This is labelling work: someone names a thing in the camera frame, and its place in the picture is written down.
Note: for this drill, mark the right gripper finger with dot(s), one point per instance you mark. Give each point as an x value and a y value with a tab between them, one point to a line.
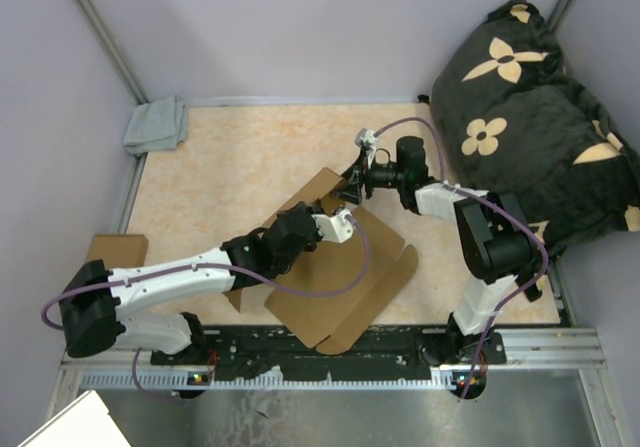
348	192
357	171

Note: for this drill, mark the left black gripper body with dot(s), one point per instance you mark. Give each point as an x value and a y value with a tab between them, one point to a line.
285	265

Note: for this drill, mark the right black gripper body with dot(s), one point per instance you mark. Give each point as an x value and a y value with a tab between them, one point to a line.
383	176

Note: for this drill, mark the brown cardboard box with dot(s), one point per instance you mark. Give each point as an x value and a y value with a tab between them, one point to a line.
345	287

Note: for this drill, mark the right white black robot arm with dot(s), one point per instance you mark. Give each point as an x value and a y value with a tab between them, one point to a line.
494	242

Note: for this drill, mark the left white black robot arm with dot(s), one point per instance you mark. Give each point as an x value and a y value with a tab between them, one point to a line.
101	307

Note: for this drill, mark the small flat cardboard box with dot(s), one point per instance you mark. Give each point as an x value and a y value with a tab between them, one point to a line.
119	250

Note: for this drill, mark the black floral pillow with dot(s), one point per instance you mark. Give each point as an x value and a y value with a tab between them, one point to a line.
512	120

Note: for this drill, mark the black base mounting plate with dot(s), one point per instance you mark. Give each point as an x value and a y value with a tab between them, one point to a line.
391	354

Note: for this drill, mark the grey folded cloth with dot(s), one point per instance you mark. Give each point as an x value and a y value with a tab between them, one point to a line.
157	126

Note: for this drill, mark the white sheet corner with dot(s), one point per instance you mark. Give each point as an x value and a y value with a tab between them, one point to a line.
85	422

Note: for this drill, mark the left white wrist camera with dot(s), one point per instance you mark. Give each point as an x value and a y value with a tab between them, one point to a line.
337	228

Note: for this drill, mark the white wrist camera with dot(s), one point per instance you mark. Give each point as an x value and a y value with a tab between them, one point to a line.
367	142
337	228

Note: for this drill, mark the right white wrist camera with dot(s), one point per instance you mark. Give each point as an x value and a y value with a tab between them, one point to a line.
367	142

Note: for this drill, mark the aluminium rail frame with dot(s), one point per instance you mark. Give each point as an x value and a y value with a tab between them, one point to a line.
260	386

